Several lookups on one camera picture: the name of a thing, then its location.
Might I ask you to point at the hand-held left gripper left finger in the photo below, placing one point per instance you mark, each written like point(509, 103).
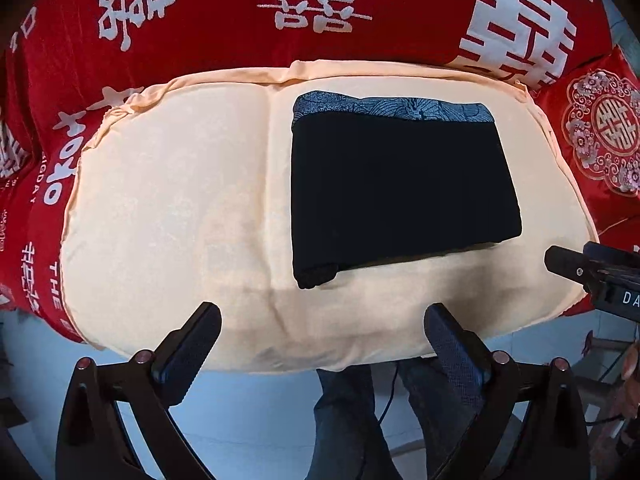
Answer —
point(187, 360)

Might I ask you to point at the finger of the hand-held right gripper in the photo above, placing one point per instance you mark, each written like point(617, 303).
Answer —
point(567, 262)

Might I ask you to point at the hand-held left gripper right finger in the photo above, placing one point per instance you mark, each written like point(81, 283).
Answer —
point(452, 355)

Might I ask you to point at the black pants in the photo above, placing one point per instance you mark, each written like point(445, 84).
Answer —
point(400, 185)

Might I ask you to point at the metal rack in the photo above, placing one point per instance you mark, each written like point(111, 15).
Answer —
point(607, 346)

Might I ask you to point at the person's right leg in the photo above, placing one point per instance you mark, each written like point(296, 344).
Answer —
point(430, 425)

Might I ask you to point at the person's leg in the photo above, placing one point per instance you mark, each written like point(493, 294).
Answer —
point(430, 425)
point(342, 420)

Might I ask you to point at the person's left leg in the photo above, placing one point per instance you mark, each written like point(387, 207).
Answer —
point(342, 420)

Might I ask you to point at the red embroidered pillow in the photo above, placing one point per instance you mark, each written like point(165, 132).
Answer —
point(605, 125)

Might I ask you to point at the cream cushion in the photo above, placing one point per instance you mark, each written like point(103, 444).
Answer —
point(175, 210)

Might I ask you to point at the red printed blanket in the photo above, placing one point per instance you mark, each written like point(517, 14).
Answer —
point(225, 35)

